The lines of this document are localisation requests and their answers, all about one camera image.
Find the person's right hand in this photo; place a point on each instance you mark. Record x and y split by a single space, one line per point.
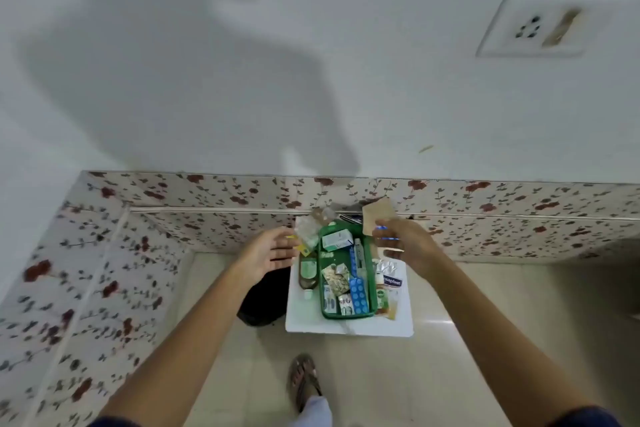
412 246

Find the person's left hand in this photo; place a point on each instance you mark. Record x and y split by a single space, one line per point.
265 251

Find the white plaster strip packet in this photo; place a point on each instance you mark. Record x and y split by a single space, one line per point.
393 282

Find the yellow white medicine packet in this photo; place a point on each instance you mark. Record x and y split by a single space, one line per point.
306 236

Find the brown syrup bottle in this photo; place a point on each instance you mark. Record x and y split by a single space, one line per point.
306 274

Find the beige bandage roll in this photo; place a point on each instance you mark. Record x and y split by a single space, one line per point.
377 214

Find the white ointment tube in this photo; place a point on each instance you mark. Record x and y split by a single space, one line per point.
358 254

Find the small amber antiseptic bottle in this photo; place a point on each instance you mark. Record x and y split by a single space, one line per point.
382 299

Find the green plastic tray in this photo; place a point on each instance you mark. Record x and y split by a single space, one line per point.
345 256

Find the blue tablet blister pack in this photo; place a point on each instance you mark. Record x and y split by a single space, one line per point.
359 295

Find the white green medicine box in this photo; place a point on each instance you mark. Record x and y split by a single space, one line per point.
337 240

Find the gold capsule strip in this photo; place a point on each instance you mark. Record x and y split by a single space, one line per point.
336 275

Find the person's right forearm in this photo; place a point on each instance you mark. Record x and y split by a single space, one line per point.
500 331

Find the person's left forearm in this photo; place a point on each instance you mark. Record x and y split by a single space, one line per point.
190 341

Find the person's left sandal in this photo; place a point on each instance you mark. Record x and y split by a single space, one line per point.
302 379

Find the black trash bin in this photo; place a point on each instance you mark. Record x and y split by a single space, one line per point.
265 301

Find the light blue trousers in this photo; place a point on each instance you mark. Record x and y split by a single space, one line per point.
317 414

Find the white wall socket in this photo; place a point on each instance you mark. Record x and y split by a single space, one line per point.
545 21

